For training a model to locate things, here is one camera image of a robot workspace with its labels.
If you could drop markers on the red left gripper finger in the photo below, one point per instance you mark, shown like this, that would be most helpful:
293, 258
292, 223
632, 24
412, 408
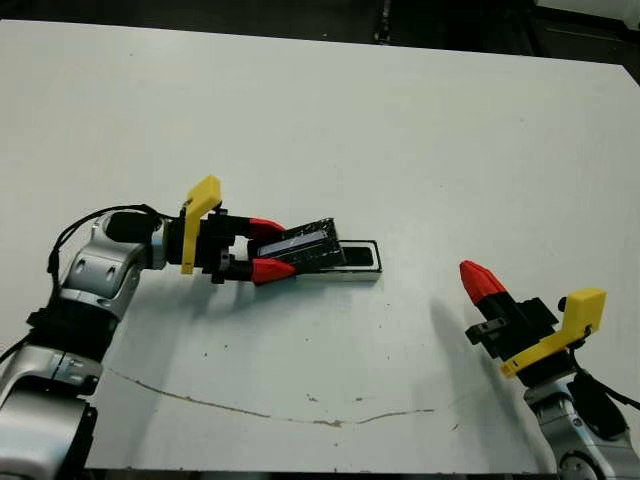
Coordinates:
270, 271
262, 228

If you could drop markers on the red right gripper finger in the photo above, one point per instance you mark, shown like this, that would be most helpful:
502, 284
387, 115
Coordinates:
476, 290
492, 287

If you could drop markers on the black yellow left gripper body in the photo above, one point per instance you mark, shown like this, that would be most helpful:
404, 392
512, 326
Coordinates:
190, 240

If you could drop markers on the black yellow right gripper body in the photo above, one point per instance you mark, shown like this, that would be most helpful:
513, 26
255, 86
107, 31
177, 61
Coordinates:
530, 340

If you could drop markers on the black glossy box lid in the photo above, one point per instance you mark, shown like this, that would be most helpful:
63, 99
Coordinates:
310, 247

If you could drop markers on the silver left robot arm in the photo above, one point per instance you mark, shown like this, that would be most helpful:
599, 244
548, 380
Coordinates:
100, 265

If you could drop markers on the white box base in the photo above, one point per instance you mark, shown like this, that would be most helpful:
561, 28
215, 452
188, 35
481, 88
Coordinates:
350, 276

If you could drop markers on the black metal stand post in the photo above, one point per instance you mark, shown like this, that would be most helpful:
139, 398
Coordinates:
384, 22

